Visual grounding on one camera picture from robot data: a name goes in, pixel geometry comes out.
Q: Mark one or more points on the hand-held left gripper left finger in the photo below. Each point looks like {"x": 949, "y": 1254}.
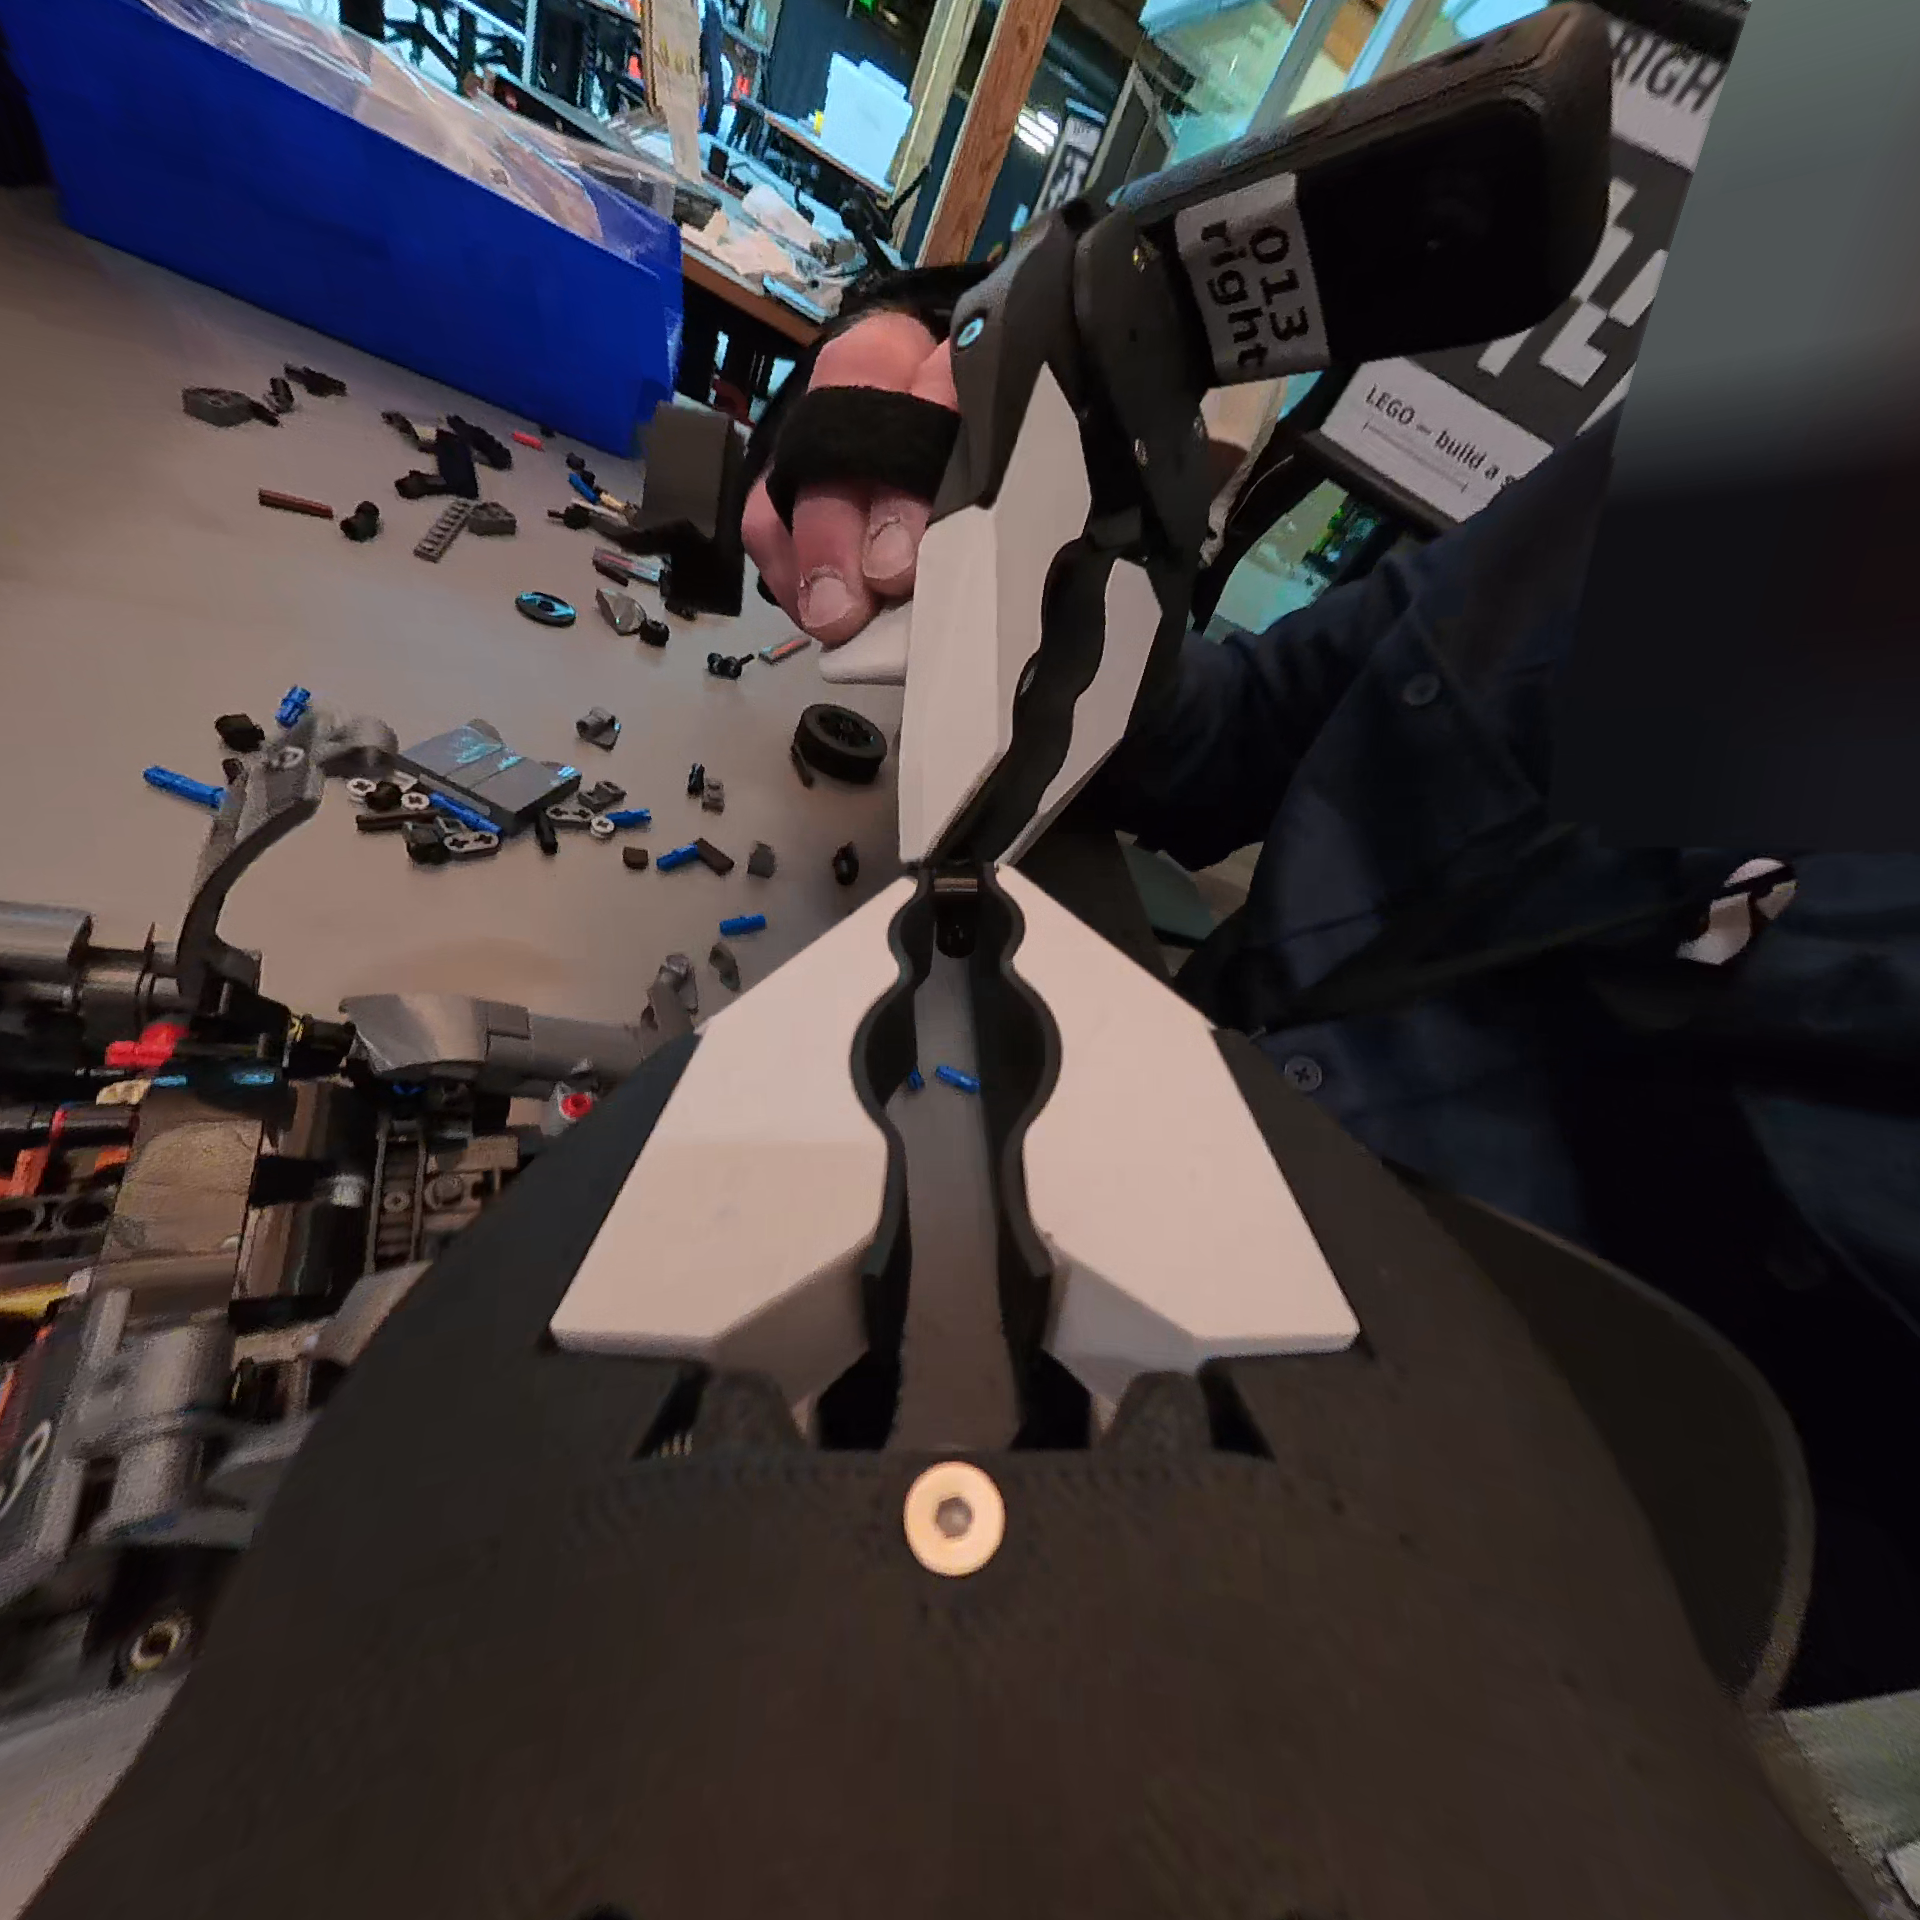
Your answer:
{"x": 719, "y": 1199}

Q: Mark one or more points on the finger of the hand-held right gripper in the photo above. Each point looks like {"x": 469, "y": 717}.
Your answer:
{"x": 1143, "y": 646}
{"x": 960, "y": 646}

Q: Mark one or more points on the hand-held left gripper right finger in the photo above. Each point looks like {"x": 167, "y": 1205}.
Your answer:
{"x": 1185, "y": 1199}

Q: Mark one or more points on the grey lego car model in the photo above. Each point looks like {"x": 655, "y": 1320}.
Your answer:
{"x": 182, "y": 1199}

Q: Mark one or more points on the person's right forearm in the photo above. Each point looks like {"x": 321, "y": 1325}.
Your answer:
{"x": 1275, "y": 749}

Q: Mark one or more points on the black lego wheel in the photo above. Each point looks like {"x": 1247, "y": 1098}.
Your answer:
{"x": 843, "y": 748}

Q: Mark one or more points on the pile of loose lego pieces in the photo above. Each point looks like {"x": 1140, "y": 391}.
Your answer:
{"x": 297, "y": 505}

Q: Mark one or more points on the person's right hand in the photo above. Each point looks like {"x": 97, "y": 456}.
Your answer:
{"x": 856, "y": 556}

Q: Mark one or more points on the black white sign board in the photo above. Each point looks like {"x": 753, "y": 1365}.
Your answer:
{"x": 1438, "y": 443}

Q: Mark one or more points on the black chair armrest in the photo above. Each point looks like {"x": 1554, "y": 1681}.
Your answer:
{"x": 1648, "y": 1424}

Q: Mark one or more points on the white black badge clip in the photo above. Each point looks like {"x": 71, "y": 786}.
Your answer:
{"x": 1732, "y": 909}

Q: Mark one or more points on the crumpled clear plastic bags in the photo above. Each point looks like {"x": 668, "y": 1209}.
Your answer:
{"x": 449, "y": 106}

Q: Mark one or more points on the blue plastic bin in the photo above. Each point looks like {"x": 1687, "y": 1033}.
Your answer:
{"x": 299, "y": 226}

